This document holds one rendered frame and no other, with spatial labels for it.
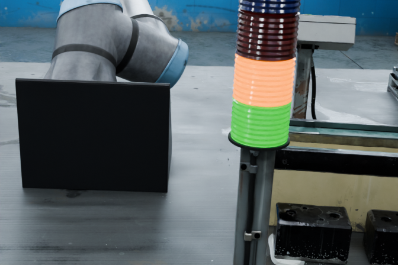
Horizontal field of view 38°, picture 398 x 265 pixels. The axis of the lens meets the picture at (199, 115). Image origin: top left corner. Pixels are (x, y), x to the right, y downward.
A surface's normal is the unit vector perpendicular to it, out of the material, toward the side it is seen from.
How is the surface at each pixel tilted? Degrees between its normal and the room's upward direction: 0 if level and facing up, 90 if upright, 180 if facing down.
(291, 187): 90
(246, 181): 90
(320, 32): 67
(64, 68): 30
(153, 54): 79
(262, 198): 90
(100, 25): 54
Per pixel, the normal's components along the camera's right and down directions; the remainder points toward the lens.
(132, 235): 0.04, -0.94
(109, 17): 0.65, -0.34
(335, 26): -0.06, -0.07
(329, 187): -0.08, 0.32
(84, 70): 0.27, -0.66
